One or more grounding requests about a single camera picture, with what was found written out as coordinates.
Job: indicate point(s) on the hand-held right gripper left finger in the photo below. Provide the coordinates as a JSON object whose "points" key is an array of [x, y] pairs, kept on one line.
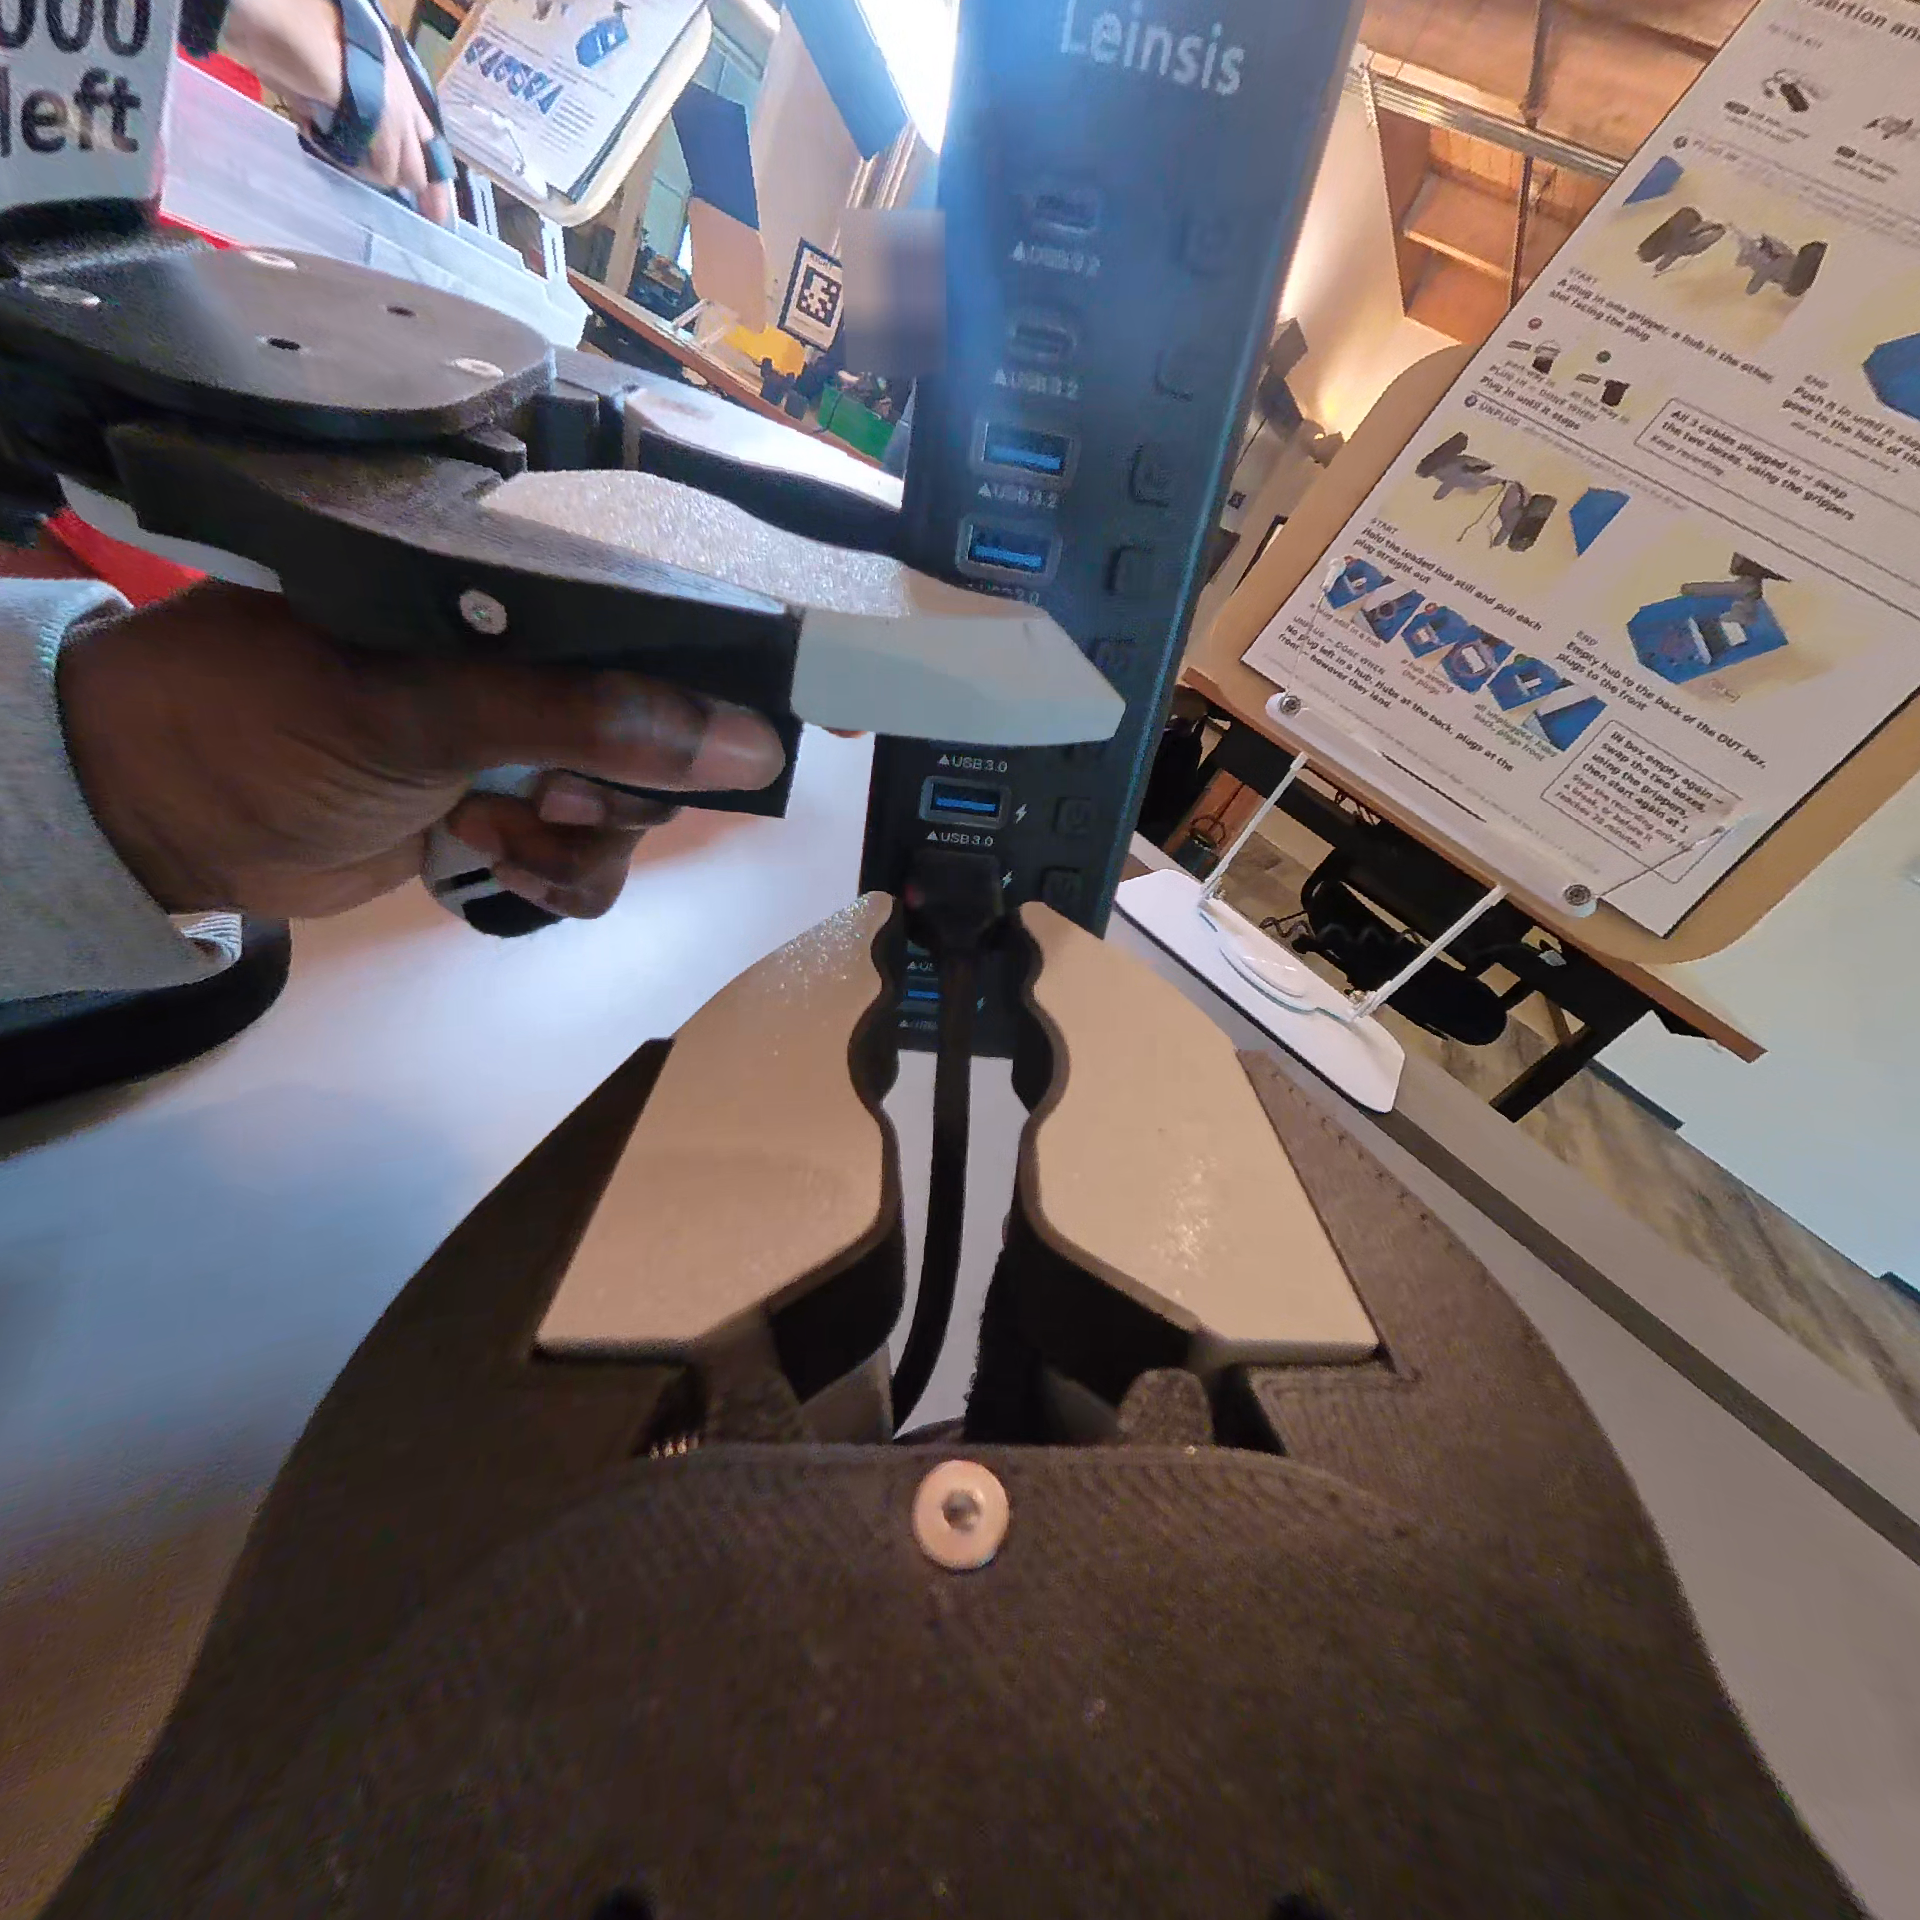
{"points": [[752, 1171]]}

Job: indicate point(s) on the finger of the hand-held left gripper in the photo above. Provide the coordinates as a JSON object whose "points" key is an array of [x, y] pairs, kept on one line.
{"points": [[930, 663], [752, 444]]}

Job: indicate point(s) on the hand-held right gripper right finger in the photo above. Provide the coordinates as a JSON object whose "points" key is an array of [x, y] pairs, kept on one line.
{"points": [[1170, 1171]]}

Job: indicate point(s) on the black usb hub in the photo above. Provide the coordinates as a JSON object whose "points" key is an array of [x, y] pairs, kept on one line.
{"points": [[1141, 301]]}

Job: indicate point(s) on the person's left forearm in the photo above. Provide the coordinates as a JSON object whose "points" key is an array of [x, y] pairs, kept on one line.
{"points": [[61, 839]]}

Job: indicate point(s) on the person's left hand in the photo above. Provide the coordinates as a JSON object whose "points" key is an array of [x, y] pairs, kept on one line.
{"points": [[299, 764]]}

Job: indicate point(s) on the green crate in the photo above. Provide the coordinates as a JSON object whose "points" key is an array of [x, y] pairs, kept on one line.
{"points": [[863, 420]]}

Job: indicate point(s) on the white plastic tray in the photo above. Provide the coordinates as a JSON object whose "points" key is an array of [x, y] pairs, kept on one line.
{"points": [[299, 220]]}

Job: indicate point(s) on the black white marker tag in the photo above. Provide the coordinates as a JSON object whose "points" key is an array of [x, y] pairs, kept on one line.
{"points": [[811, 292]]}

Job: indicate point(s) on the white board stand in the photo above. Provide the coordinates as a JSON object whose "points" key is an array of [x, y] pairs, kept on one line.
{"points": [[1305, 1019]]}

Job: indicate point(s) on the black office chair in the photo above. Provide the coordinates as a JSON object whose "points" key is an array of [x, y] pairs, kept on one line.
{"points": [[1440, 989]]}

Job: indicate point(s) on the instruction poster board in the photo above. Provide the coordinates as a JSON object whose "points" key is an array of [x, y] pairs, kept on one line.
{"points": [[572, 92], [1651, 449]]}

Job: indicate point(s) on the wooden desk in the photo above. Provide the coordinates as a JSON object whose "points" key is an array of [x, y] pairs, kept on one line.
{"points": [[1697, 1010]]}

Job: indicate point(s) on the black rounded pad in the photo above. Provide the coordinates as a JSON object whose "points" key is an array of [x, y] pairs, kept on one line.
{"points": [[150, 1019]]}

